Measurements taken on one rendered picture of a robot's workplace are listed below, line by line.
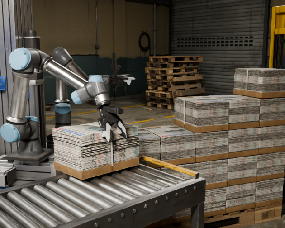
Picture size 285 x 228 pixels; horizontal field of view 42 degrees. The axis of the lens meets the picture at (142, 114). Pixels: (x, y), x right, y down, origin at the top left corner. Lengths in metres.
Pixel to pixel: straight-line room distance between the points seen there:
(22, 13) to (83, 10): 7.59
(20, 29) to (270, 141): 2.10
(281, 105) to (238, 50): 7.19
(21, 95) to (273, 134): 2.03
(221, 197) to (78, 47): 7.54
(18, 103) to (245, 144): 1.78
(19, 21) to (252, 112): 1.85
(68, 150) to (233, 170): 1.54
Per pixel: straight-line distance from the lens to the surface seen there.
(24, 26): 2.58
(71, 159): 1.93
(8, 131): 2.18
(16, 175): 2.40
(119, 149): 1.96
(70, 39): 9.86
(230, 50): 10.46
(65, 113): 2.73
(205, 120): 2.79
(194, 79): 9.69
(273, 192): 3.38
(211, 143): 2.87
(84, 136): 1.82
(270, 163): 3.26
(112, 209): 1.56
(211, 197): 3.00
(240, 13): 10.34
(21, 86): 2.13
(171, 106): 9.10
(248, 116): 3.01
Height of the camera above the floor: 1.44
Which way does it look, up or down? 10 degrees down
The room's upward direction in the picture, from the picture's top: straight up
